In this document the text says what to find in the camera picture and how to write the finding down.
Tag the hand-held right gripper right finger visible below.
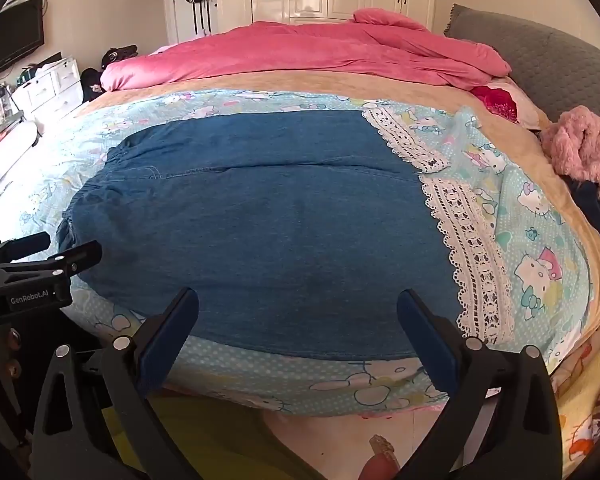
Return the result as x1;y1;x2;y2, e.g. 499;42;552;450
396;288;563;480

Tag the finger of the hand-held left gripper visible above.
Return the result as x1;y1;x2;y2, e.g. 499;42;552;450
0;232;51;263
0;240;103;281

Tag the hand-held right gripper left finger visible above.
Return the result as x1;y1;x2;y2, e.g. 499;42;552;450
30;287;203;480

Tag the blue denim skirt lace hem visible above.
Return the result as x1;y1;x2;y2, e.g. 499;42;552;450
55;109;518;362

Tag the person's right hand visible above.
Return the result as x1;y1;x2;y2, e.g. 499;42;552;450
361;435;398;480

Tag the white furniture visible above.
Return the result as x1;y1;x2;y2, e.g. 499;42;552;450
0;119;42;203

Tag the yellow-green cloth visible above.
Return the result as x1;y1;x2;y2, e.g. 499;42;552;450
100;394;311;480

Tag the white drawer unit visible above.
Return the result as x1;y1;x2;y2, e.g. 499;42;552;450
10;56;84;126

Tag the light blue cartoon printed blanket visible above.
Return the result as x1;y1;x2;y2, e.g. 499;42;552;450
0;87;597;417

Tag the yellow cartoon bed sheet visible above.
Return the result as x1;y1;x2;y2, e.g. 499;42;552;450
550;305;600;480

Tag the black cap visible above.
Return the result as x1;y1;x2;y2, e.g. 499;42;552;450
100;45;139;72

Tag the black television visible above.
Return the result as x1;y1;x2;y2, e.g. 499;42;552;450
0;0;47;87

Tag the red flowered pillow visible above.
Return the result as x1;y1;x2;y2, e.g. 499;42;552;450
470;77;551;132

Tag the pink fluffy garment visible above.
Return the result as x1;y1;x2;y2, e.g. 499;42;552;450
539;106;600;202

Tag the beige plush blanket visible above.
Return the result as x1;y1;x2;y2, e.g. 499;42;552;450
74;67;600;333

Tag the pink duvet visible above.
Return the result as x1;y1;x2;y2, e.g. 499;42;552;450
100;7;513;93

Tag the grey quilted headboard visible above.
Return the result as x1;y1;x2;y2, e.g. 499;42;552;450
445;4;600;126

